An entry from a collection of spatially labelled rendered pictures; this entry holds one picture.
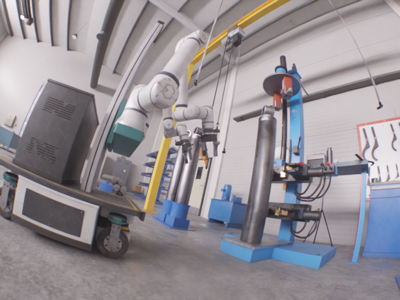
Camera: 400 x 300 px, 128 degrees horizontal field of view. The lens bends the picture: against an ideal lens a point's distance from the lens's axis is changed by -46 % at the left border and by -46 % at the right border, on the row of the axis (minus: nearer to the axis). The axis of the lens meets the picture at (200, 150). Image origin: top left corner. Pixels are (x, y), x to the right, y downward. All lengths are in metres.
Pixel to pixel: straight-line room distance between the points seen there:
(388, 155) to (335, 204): 1.46
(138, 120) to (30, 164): 0.67
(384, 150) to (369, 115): 0.83
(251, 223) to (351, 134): 3.15
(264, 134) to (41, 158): 1.86
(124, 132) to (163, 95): 0.27
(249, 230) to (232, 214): 2.53
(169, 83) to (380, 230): 2.67
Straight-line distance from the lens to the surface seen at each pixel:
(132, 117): 0.99
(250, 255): 1.61
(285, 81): 2.54
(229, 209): 4.26
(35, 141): 1.09
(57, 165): 1.02
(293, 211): 1.91
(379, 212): 2.64
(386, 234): 2.66
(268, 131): 1.91
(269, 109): 2.09
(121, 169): 11.34
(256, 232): 1.73
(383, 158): 3.98
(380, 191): 2.67
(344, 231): 3.85
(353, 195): 3.87
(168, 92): 0.90
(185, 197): 2.68
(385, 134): 4.16
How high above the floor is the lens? 0.43
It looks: 17 degrees up
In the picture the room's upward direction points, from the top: 13 degrees clockwise
